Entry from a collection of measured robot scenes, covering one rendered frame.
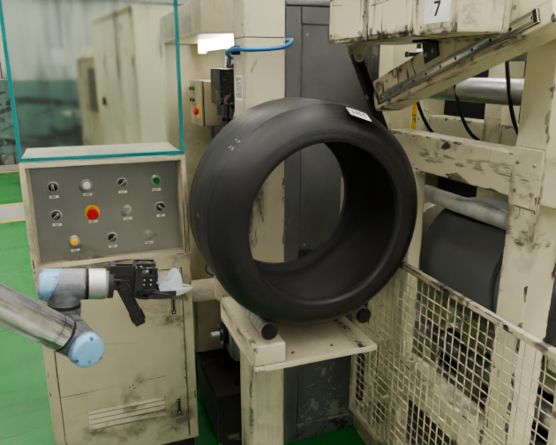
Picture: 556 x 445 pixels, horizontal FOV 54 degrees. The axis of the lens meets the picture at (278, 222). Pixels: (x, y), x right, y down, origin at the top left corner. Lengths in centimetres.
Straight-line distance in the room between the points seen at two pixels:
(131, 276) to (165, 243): 73
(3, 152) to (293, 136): 924
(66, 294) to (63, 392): 93
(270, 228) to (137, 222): 55
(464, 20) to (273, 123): 46
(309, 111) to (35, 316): 75
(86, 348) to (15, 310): 17
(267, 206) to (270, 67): 43
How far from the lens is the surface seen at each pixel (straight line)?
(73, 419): 231
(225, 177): 127
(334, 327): 170
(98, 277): 136
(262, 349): 146
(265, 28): 168
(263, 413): 204
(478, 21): 125
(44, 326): 123
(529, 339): 133
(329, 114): 133
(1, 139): 1031
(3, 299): 119
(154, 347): 219
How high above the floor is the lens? 156
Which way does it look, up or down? 16 degrees down
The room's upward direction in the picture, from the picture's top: straight up
